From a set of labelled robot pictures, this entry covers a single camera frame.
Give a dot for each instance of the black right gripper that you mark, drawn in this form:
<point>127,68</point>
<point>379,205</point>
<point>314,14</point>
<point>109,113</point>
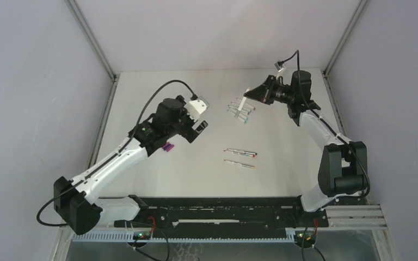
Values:
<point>263,92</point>

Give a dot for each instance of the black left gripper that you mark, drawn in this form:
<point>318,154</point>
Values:
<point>189,133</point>

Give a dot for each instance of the plain white marker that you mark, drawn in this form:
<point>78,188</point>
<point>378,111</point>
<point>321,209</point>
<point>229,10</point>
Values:
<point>240,110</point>

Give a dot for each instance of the magenta pen cap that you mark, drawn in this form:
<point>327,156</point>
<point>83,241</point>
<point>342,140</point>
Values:
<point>168,147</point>

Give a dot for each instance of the white red marker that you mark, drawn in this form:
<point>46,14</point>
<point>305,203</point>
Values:
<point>241,153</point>

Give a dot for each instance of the white yellow marker pen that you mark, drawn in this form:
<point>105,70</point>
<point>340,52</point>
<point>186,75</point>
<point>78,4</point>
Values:
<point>240,164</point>

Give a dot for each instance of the white green marker pen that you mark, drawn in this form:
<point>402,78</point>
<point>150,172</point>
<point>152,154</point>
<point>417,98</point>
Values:
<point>241,111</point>

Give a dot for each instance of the white blue capped marker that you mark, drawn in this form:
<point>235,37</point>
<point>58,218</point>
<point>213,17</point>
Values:
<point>238,116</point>

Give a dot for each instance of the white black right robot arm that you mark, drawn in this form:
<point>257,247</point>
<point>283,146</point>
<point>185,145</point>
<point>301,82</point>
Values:
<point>343,168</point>

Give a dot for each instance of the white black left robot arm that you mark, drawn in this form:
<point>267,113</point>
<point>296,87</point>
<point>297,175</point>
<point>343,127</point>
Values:
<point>78,200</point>

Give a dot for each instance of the left controller board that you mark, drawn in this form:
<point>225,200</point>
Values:
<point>141,236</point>

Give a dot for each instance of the controller board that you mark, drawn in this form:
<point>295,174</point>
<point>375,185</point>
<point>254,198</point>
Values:
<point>141,236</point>
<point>305,236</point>

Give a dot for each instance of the right controller board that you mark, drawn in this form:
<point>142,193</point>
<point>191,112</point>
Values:
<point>305,236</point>

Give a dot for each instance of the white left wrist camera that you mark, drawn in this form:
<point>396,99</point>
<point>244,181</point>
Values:
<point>197,107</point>

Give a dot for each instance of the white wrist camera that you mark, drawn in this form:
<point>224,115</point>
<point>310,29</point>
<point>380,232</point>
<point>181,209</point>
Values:
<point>197,107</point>
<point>279,65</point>

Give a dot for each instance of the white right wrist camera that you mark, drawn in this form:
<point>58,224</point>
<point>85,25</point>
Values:
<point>279,65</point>

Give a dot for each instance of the aluminium frame rail right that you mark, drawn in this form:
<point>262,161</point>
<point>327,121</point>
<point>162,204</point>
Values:
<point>327,72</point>

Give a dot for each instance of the aluminium frame rail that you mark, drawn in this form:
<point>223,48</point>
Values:
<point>97,50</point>
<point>327,72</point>

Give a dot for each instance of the aluminium frame rail left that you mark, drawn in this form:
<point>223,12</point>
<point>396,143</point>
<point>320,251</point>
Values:
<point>97,50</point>

